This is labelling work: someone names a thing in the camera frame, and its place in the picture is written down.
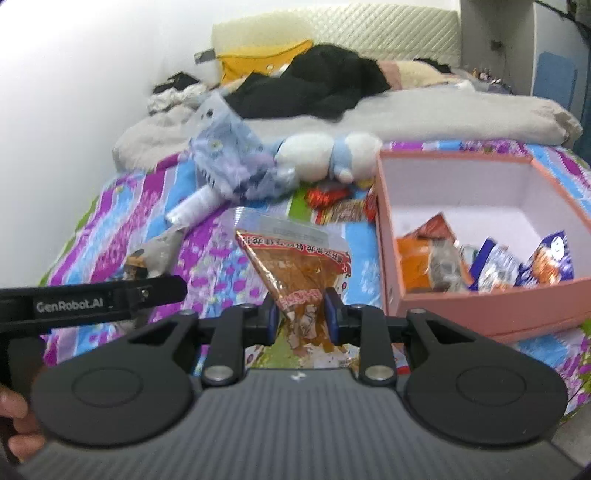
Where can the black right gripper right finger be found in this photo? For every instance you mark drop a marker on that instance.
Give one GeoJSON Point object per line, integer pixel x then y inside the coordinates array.
{"type": "Point", "coordinates": [456, 383]}

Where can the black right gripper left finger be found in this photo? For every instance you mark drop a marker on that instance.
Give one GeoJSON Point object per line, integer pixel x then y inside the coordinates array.
{"type": "Point", "coordinates": [144, 383]}

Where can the orange snack bag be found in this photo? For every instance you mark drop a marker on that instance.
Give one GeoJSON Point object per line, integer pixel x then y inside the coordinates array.
{"type": "Point", "coordinates": [431, 260]}

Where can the blue snack bag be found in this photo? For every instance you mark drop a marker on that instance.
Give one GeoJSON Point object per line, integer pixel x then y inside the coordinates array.
{"type": "Point", "coordinates": [549, 264]}

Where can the brown triangular snack bag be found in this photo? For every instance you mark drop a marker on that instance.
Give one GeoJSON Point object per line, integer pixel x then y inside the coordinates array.
{"type": "Point", "coordinates": [297, 274]}

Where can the clear dark snack bag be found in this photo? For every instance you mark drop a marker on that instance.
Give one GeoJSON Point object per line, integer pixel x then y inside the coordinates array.
{"type": "Point", "coordinates": [156, 257]}

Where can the person's left hand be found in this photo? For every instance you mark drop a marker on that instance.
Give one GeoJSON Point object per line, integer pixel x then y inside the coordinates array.
{"type": "Point", "coordinates": [28, 438]}

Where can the pink cardboard box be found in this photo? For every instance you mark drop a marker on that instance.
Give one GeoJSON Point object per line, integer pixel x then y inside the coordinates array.
{"type": "Point", "coordinates": [515, 202]}

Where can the white cylindrical canister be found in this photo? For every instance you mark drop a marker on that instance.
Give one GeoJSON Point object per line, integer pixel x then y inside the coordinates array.
{"type": "Point", "coordinates": [195, 208]}

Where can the grey blanket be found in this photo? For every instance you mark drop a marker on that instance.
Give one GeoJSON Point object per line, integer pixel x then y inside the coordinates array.
{"type": "Point", "coordinates": [443, 112]}

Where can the red crinkled snack bag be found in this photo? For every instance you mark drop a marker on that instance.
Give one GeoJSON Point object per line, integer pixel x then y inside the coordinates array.
{"type": "Point", "coordinates": [341, 204]}

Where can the pale blue plastic bag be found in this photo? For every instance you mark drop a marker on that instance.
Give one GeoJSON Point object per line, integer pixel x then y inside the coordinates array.
{"type": "Point", "coordinates": [233, 160]}

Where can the white and blue plush toy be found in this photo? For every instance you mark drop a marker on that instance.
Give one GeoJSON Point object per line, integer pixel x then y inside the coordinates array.
{"type": "Point", "coordinates": [317, 156]}

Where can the blue chair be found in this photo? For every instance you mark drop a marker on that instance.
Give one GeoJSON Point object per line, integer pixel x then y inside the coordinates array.
{"type": "Point", "coordinates": [555, 79]}

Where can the yellow pillow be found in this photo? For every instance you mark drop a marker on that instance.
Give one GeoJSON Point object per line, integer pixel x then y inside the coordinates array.
{"type": "Point", "coordinates": [264, 60]}

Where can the black clothing pile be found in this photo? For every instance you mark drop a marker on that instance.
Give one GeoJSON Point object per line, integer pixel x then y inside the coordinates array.
{"type": "Point", "coordinates": [324, 82]}

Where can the grey shelf unit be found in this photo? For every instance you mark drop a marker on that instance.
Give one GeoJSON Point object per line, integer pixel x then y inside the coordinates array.
{"type": "Point", "coordinates": [507, 38]}

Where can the cream quilted headboard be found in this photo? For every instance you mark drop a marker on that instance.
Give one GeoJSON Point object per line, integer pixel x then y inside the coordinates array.
{"type": "Point", "coordinates": [381, 31]}

